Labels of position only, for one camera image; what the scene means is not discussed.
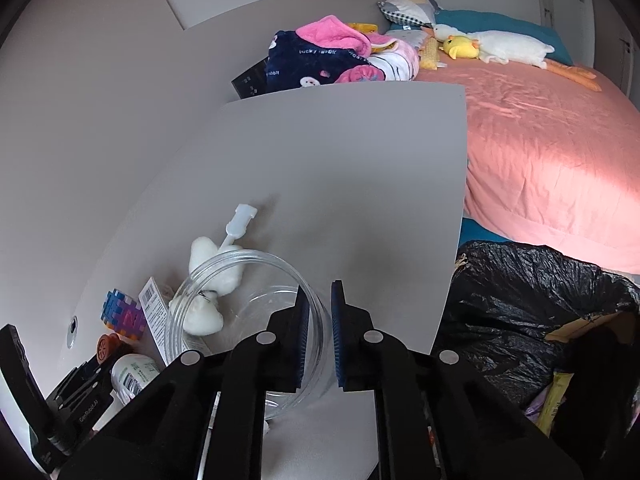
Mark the yellow duck plush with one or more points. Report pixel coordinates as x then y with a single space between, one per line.
460 47

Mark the yellow corn plush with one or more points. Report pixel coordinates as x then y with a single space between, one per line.
429 54

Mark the teal pillow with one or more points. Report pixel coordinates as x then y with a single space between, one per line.
500 22

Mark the purple wrapper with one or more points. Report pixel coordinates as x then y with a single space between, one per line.
536 406

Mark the colourful puzzle cube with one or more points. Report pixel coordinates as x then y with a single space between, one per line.
122 312

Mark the orange round cap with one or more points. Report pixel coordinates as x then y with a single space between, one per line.
107 347

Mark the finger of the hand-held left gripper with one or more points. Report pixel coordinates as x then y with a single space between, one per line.
82 375

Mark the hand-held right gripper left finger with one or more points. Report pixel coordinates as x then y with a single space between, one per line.
300 345

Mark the white barcode card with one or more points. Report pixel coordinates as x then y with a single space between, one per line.
152 310

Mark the patterned pillow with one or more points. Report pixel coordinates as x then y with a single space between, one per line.
407 10

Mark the black board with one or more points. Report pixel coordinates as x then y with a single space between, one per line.
250 81

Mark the silver desk grommet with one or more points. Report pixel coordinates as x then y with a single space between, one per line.
73 331

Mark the striped blanket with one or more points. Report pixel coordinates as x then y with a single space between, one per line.
397 62

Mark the pink bedsheet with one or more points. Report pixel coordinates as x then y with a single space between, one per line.
540 150

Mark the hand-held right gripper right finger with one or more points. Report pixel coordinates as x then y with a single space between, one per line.
340 340

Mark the navy fleece garment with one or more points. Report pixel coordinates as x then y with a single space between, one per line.
300 65

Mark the white cotton ball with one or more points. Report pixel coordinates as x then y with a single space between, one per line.
200 317
215 257

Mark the yellow snack packet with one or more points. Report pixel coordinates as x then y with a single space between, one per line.
555 395

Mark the pink fleece cloth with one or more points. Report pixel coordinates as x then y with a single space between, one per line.
335 35

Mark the clear plastic jar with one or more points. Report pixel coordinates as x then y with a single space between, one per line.
280 290

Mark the black trash bag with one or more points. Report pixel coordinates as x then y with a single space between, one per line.
500 300

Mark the cardboard box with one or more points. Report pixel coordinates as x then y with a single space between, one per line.
590 325

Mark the white bottle green label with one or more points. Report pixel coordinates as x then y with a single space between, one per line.
132 372

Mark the white goose plush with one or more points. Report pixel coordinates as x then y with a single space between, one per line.
505 45

